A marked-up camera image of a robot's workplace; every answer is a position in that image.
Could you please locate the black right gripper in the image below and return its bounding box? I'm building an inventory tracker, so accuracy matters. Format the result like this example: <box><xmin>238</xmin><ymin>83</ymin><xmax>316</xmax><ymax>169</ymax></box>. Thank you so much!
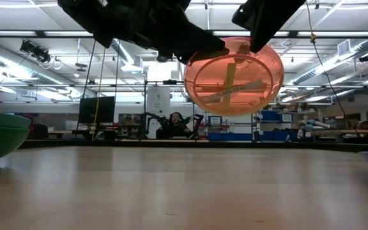
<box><xmin>231</xmin><ymin>0</ymin><xmax>306</xmax><ymax>56</ymax></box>

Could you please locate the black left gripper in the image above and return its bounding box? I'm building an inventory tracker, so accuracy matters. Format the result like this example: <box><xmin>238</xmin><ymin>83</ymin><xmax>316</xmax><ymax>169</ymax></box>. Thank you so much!
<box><xmin>57</xmin><ymin>0</ymin><xmax>230</xmax><ymax>65</ymax></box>

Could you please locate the orange translucent plastic plate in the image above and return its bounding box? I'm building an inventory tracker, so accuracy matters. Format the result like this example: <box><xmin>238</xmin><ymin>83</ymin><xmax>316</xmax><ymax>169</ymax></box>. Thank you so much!
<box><xmin>183</xmin><ymin>36</ymin><xmax>285</xmax><ymax>118</ymax></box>

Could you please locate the white hanging sign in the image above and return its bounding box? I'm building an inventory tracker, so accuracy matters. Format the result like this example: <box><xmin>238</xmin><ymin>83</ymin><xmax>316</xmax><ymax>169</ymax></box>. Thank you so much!
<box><xmin>146</xmin><ymin>85</ymin><xmax>171</xmax><ymax>118</ymax></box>

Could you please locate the blue shelf crate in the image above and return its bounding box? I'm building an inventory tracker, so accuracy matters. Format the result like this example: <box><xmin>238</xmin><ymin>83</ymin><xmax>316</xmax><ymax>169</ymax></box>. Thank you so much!
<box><xmin>259</xmin><ymin>109</ymin><xmax>294</xmax><ymax>123</ymax></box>

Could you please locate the person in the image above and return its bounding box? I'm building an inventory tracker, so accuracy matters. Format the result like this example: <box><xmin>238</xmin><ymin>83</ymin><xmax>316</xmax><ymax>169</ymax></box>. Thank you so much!
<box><xmin>155</xmin><ymin>111</ymin><xmax>194</xmax><ymax>140</ymax></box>

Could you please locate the blue storage bin row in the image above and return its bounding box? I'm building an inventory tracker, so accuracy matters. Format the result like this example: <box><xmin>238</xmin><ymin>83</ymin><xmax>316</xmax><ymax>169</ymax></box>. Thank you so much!
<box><xmin>207</xmin><ymin>132</ymin><xmax>256</xmax><ymax>142</ymax></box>

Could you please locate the black computer monitor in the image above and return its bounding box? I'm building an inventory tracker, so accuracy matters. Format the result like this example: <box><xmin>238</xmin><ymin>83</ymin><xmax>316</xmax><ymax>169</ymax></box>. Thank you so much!
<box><xmin>77</xmin><ymin>96</ymin><xmax>116</xmax><ymax>125</ymax></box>

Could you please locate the black ceiling-mounted device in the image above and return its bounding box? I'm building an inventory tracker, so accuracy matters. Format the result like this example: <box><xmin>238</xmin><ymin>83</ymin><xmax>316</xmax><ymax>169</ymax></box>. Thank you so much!
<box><xmin>19</xmin><ymin>39</ymin><xmax>52</xmax><ymax>64</ymax></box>

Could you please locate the teal plastic plate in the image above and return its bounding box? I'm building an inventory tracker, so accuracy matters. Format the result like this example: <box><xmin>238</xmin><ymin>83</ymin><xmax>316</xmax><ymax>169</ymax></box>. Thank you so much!
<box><xmin>0</xmin><ymin>109</ymin><xmax>32</xmax><ymax>130</ymax></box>

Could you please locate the black and yellow cable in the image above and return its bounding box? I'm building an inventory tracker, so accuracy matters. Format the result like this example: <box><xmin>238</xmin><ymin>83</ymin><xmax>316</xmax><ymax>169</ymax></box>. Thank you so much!
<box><xmin>304</xmin><ymin>0</ymin><xmax>361</xmax><ymax>137</ymax></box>

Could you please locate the silver ceiling air duct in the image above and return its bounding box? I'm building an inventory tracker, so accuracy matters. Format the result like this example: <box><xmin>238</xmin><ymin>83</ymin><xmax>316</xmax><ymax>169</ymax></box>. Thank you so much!
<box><xmin>291</xmin><ymin>38</ymin><xmax>368</xmax><ymax>86</ymax></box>

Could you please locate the black table frame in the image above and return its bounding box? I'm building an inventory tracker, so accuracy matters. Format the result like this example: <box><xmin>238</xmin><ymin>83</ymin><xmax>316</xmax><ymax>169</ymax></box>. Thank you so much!
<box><xmin>17</xmin><ymin>139</ymin><xmax>368</xmax><ymax>153</ymax></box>

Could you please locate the yellow hanging cable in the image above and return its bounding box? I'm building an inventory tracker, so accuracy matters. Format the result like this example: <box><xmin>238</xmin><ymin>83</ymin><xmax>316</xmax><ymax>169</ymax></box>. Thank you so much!
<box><xmin>91</xmin><ymin>47</ymin><xmax>107</xmax><ymax>141</ymax></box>

